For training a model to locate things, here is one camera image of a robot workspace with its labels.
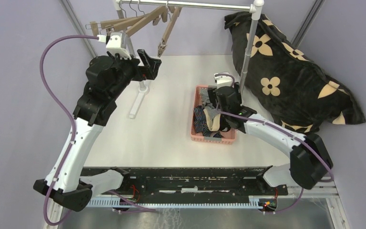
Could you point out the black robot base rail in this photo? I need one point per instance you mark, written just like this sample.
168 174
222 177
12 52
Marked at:
175 186

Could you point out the beige hanger of striped underwear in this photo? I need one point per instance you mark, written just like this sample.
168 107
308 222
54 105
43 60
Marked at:
132 23

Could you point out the black floral blanket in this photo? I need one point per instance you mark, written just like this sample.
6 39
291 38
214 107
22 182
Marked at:
298 93

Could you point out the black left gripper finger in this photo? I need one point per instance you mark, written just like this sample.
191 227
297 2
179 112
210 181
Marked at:
147 60
149 72

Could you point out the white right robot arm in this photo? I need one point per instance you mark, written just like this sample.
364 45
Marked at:
308 155

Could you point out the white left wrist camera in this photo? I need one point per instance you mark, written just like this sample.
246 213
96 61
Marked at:
116 43

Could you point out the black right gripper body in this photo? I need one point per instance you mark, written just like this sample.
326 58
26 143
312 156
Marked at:
239 96

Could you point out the empty beige clip hanger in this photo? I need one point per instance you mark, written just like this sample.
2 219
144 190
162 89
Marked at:
109 26

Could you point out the beige hanger of grey underwear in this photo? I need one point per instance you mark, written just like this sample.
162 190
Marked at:
163 43

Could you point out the grey striped underwear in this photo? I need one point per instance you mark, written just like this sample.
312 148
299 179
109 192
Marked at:
208 101

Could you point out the metal clothes rack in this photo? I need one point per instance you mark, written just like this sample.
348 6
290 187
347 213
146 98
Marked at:
255 9

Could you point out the beige hanger of black underwear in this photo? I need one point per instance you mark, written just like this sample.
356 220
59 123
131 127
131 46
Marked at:
155 16

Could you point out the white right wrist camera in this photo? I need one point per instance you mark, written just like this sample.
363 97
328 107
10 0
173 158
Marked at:
224 79

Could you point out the black underwear beige waistband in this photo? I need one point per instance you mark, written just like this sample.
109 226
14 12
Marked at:
214 120

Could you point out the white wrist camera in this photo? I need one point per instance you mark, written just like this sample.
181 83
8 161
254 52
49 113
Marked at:
224 79
116 43

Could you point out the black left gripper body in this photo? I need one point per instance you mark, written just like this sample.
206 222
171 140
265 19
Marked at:
127 69

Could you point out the dark blue striped underwear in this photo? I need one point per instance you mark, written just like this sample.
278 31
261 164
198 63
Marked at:
199 124

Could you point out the pink plastic basket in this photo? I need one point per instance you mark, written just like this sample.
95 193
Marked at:
228 137

